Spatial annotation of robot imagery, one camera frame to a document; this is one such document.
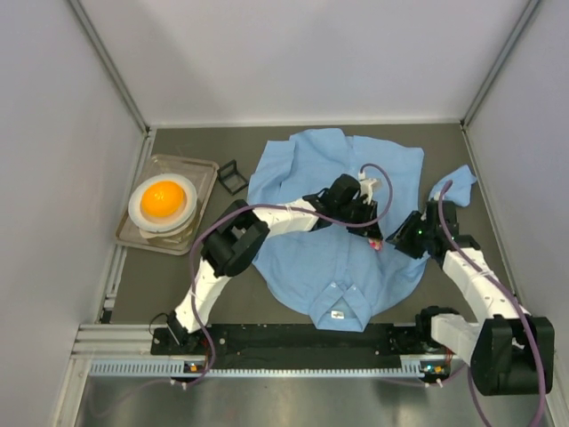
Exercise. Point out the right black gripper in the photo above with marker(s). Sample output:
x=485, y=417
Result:
x=404, y=236

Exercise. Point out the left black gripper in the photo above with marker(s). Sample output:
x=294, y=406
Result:
x=367, y=218

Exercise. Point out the pink flower brooch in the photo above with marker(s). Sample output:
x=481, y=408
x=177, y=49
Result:
x=376, y=244

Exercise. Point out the light blue button shirt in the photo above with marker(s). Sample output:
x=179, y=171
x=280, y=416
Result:
x=331, y=275

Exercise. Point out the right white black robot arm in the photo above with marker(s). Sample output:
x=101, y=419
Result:
x=508, y=350

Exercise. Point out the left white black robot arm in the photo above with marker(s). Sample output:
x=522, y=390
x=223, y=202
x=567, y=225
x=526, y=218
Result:
x=230, y=245

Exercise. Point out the small black stand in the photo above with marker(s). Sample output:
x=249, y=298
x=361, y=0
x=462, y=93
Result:
x=231, y=179

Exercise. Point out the orange bowl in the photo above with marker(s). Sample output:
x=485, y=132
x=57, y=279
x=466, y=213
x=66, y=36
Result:
x=162, y=199

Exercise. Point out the white plate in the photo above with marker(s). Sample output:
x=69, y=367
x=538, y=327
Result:
x=162, y=225

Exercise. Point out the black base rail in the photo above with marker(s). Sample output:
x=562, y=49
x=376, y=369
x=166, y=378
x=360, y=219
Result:
x=301, y=346

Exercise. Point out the grey slotted cable duct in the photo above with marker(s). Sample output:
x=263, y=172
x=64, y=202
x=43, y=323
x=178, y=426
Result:
x=408, y=368

